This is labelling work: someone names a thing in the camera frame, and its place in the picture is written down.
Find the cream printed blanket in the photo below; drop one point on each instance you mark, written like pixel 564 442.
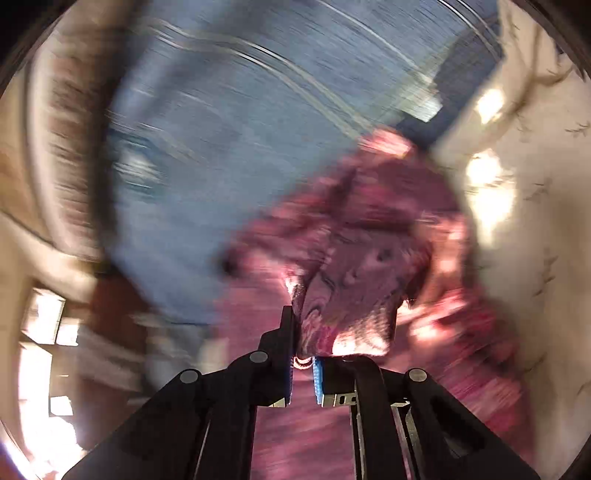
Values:
pixel 531 230

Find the wooden framed window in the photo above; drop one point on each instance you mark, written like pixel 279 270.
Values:
pixel 41 323

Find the floral patterned headboard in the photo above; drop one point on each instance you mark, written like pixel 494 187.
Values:
pixel 74 115

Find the purple floral garment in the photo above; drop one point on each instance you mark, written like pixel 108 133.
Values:
pixel 360 258

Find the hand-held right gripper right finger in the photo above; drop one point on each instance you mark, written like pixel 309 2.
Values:
pixel 319 383

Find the blue quilted bedsheet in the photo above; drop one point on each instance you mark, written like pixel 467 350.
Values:
pixel 240 161

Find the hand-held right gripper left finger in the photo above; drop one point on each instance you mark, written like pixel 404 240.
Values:
pixel 277 369

